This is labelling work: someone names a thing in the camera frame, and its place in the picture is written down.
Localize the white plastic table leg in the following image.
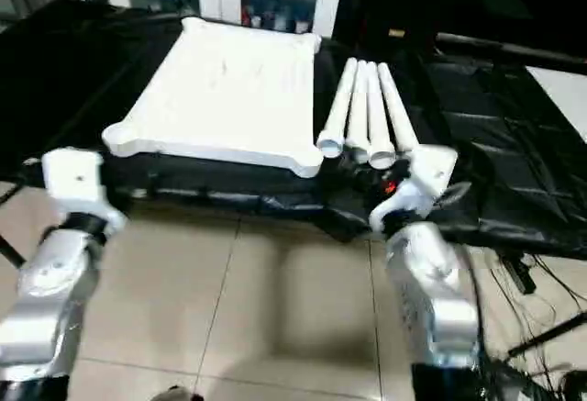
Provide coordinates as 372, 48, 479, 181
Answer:
365, 60, 397, 171
347, 60, 371, 163
316, 57, 359, 159
378, 61, 423, 156

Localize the white plastic table top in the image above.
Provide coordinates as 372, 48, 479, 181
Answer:
101, 17, 324, 179

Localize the black mat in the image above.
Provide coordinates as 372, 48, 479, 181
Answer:
0, 0, 587, 260

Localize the white board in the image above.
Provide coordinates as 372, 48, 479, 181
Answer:
527, 66, 587, 141

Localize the black metal rail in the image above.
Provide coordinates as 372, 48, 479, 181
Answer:
394, 29, 587, 67

